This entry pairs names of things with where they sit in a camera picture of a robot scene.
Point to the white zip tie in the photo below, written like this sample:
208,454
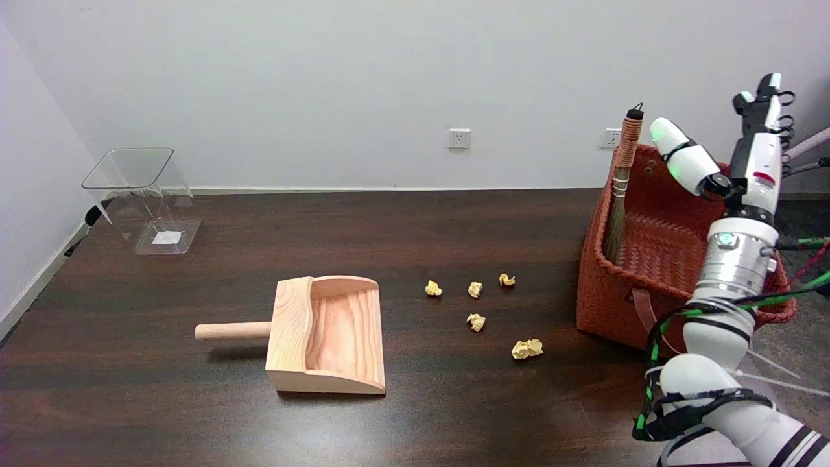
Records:
775,365
788,385

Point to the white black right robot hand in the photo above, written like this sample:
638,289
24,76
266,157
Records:
758,168

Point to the clear plastic bin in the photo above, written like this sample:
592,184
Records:
146,188

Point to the small straw hand broom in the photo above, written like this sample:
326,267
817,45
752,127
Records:
628,146

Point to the grey chair frame tube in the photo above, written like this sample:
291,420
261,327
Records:
807,167

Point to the red woven basket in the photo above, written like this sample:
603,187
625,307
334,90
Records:
655,253

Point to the large crumpled yellow paper ball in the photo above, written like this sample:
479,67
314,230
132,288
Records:
526,349

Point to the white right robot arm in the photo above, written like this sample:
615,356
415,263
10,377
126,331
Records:
736,266

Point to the wooden dustpan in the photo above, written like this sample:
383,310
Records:
337,337

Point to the white paper label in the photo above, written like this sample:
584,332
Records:
166,237

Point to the black table clamp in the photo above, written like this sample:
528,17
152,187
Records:
91,218

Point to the white chair frame tube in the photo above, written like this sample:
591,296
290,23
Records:
809,144

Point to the white wall socket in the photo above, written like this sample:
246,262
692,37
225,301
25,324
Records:
609,138
459,138

